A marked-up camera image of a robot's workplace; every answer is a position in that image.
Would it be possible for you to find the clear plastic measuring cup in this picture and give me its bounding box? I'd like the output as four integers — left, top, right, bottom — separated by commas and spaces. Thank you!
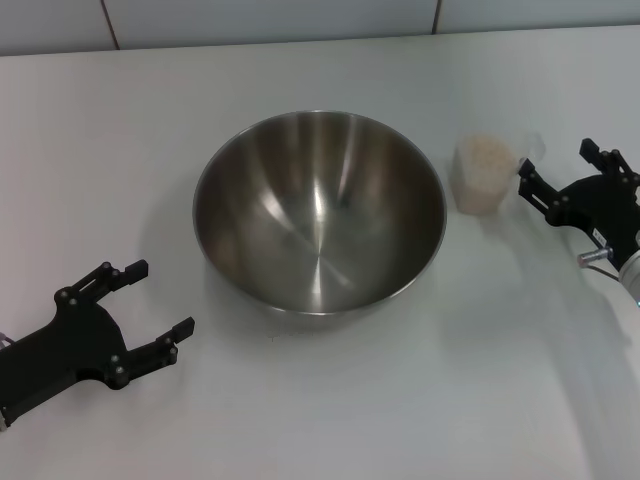
452, 128, 547, 216

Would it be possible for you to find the right gripper cable plug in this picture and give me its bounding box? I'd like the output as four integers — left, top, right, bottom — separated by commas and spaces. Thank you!
577, 247, 621, 274

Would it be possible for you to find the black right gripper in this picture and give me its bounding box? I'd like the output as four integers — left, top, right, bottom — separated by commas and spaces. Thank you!
517, 137, 640, 258

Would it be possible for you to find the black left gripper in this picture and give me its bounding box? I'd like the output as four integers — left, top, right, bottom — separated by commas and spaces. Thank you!
0, 259, 197, 427

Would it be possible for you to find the stainless steel mixing bowl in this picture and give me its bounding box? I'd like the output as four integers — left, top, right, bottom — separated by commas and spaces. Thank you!
192, 109, 448, 331

